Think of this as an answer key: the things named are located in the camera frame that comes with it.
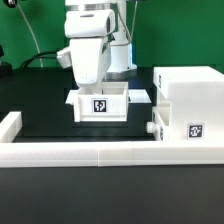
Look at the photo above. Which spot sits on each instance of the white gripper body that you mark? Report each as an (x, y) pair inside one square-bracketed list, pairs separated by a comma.
[(91, 59)]

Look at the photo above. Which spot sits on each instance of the white drawer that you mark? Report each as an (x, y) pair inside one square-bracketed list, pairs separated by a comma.
[(108, 103), (159, 126)]

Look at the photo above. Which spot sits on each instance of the white front drawer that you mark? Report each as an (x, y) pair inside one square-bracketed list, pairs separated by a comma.
[(159, 126)]

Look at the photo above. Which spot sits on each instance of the white drawer cabinet box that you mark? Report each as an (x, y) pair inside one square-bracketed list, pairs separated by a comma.
[(195, 98)]

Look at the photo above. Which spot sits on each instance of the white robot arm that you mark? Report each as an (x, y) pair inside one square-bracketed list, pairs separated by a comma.
[(99, 18)]

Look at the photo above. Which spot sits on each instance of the marker tag sheet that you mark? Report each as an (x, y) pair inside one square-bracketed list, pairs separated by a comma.
[(138, 96)]

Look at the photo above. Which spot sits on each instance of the black device at left edge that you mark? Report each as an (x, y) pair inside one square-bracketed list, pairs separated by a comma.
[(5, 68)]

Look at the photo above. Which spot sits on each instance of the white U-shaped border frame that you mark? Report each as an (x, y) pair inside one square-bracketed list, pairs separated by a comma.
[(101, 154)]

